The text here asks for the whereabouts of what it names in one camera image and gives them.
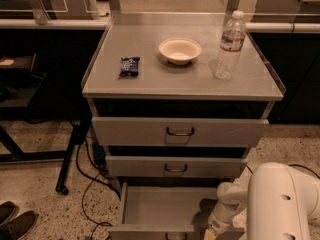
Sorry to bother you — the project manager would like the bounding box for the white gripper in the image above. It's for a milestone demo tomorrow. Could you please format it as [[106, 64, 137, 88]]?
[[204, 211, 233, 240]]

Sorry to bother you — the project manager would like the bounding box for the grey bottom drawer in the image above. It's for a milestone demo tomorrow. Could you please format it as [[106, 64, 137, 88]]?
[[108, 183, 217, 240]]

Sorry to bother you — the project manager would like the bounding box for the grey drawer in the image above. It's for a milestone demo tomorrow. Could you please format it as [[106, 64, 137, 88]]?
[[106, 147, 247, 178], [108, 183, 217, 240], [92, 99, 268, 148]]

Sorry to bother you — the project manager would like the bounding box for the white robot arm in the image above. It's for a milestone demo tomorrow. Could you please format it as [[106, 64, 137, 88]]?
[[204, 162, 320, 240]]

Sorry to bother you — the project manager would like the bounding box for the grey middle drawer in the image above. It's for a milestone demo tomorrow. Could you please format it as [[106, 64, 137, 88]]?
[[106, 147, 247, 178]]

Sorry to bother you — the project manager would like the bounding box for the grey metal drawer cabinet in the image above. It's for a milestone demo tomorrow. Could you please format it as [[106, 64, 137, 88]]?
[[83, 13, 285, 185]]

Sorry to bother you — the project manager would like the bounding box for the grey top drawer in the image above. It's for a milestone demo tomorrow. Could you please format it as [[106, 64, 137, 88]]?
[[92, 99, 268, 148]]

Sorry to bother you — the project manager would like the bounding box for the white paper bowl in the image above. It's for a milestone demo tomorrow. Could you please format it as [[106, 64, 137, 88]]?
[[158, 38, 202, 66]]

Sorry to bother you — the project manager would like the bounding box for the dark blue snack packet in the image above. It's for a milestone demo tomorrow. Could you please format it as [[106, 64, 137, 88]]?
[[119, 57, 140, 77]]

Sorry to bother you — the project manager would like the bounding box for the brown shoe lower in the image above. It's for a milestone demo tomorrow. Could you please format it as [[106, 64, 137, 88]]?
[[0, 211, 38, 240]]

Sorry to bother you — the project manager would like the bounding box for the brown shoe near edge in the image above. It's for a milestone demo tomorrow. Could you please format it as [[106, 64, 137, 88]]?
[[0, 201, 19, 225]]

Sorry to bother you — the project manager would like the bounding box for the clear plastic water bottle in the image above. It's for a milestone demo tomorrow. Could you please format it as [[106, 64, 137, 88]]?
[[214, 10, 246, 80]]

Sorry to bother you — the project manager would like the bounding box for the black cable left floor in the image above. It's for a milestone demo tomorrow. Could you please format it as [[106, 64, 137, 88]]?
[[75, 137, 122, 240]]

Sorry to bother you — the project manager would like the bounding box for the black table frame leg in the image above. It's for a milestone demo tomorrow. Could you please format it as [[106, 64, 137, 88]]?
[[0, 119, 90, 195]]

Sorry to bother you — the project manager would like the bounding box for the white horizontal rail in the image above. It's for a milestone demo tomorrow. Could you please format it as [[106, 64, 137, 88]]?
[[0, 19, 320, 34]]

